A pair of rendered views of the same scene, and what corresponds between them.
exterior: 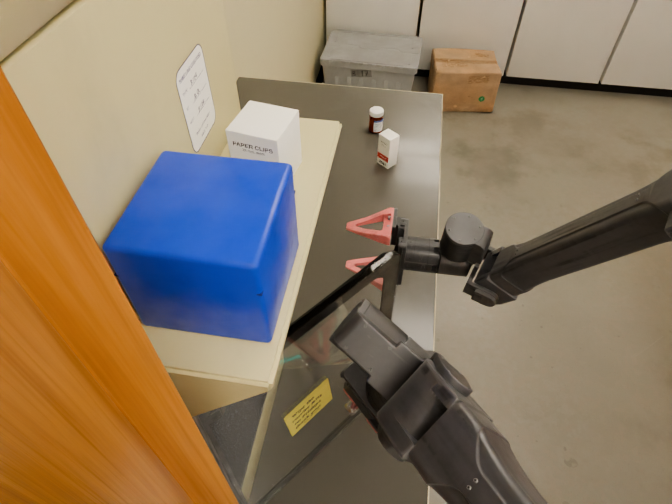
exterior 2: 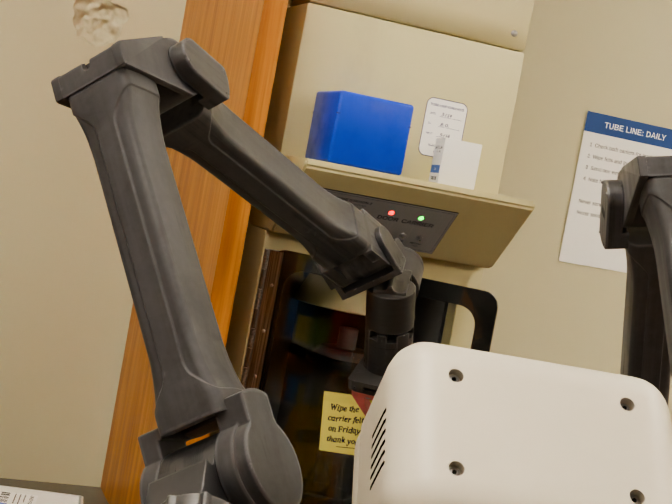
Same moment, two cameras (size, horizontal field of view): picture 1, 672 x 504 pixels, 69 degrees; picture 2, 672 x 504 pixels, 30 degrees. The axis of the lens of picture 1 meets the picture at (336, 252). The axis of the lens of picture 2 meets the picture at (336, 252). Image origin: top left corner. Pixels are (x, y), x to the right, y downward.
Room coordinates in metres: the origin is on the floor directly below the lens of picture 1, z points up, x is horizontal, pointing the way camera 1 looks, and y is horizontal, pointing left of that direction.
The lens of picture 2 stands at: (-0.53, -1.32, 1.48)
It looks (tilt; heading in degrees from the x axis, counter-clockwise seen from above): 3 degrees down; 61
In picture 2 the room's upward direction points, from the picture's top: 10 degrees clockwise
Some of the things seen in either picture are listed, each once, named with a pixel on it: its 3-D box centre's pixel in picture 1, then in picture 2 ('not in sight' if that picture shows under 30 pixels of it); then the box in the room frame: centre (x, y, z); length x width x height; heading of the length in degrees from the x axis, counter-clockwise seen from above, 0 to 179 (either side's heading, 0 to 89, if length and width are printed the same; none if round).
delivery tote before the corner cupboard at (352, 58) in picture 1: (371, 71); not in sight; (3.02, -0.23, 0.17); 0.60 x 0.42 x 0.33; 79
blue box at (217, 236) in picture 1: (216, 245); (358, 132); (0.24, 0.09, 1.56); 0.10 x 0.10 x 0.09; 81
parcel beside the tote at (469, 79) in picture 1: (462, 80); not in sight; (2.95, -0.82, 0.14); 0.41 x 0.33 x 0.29; 87
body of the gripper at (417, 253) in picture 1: (416, 253); not in sight; (0.54, -0.13, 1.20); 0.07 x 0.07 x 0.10; 81
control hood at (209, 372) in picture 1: (259, 250); (401, 215); (0.32, 0.08, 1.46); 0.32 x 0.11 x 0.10; 171
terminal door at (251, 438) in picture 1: (310, 402); (354, 423); (0.28, 0.03, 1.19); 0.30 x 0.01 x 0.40; 133
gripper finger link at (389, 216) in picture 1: (374, 234); not in sight; (0.55, -0.06, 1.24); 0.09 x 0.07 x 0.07; 81
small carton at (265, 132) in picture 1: (266, 146); (454, 163); (0.38, 0.07, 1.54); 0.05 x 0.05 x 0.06; 71
